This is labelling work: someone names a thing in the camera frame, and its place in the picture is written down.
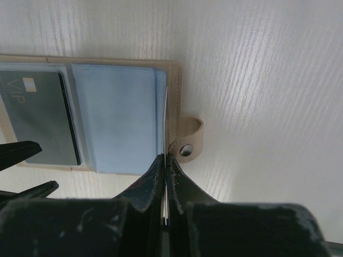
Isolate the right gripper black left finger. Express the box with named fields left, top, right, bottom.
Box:
left=1, top=155, right=164, bottom=256

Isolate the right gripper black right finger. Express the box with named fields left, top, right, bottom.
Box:
left=166, top=154, right=330, bottom=256

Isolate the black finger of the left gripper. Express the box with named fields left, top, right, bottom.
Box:
left=0, top=141, right=42, bottom=171
left=1, top=180, right=58, bottom=206

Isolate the black VIP card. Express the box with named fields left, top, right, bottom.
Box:
left=1, top=71, right=81, bottom=166

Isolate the beige card holder wallet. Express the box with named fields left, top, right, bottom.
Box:
left=1, top=55, right=204, bottom=175

